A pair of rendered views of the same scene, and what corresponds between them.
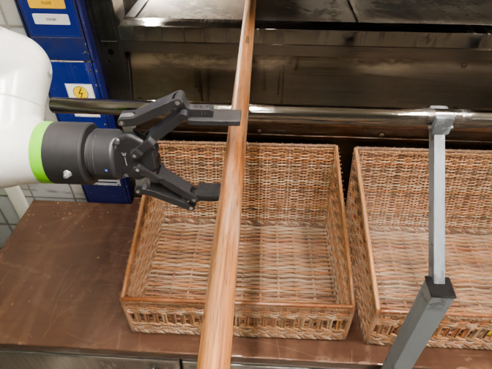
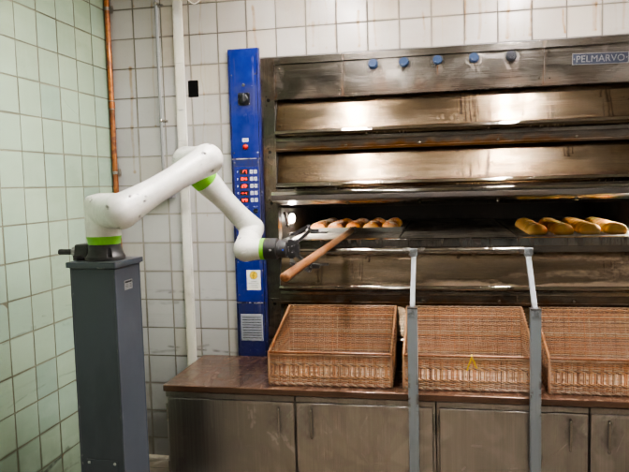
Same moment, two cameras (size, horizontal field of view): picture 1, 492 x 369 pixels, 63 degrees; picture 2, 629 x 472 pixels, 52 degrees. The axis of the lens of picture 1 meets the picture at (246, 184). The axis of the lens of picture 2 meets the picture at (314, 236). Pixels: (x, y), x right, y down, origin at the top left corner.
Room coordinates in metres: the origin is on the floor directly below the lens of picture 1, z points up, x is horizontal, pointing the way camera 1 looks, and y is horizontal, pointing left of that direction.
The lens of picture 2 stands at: (-2.22, -0.30, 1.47)
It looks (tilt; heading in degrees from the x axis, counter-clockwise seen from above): 5 degrees down; 8
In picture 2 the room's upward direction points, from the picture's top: 2 degrees counter-clockwise
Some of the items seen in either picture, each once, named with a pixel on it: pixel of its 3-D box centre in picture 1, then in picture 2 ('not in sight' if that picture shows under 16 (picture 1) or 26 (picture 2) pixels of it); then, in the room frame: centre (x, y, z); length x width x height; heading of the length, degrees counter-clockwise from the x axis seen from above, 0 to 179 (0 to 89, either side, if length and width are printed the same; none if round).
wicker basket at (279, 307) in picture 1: (241, 231); (336, 342); (0.75, 0.01, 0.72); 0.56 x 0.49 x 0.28; 88
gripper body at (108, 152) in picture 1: (127, 154); (288, 248); (0.47, 0.18, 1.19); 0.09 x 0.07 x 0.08; 87
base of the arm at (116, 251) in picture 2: not in sight; (92, 251); (0.09, 0.87, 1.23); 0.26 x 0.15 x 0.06; 84
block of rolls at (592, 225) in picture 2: not in sight; (566, 225); (1.39, -1.18, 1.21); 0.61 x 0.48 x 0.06; 177
